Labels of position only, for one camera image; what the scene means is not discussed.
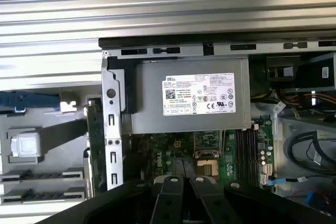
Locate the RAM stick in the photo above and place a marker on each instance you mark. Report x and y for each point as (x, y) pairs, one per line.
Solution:
(44, 196)

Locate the green motherboard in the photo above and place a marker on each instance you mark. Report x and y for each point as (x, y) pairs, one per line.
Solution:
(229, 153)

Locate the CPU socket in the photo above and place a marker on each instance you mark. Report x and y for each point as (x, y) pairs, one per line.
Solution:
(207, 167)

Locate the metal socket cover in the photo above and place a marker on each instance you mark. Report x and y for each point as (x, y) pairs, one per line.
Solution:
(195, 142)

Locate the grey parts rack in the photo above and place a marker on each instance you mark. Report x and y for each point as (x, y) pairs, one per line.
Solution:
(65, 161)

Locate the hard disk in blue carrier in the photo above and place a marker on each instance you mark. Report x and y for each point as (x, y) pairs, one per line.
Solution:
(31, 100)

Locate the black RAM slot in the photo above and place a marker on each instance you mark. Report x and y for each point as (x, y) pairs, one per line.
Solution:
(238, 155)
(249, 155)
(243, 155)
(254, 155)

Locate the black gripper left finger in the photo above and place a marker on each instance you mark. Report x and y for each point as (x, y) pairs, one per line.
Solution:
(168, 203)

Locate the thin locking lever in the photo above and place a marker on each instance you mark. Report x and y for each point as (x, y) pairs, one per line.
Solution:
(223, 142)

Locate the grey power supply unit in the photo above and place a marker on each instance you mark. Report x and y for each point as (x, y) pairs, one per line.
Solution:
(147, 90)

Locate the silver CPU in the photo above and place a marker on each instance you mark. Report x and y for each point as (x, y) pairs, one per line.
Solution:
(26, 144)

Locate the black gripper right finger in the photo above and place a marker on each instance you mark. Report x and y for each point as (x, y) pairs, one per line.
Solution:
(210, 203)

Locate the black open PC case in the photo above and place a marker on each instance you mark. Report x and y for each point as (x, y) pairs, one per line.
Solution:
(183, 50)

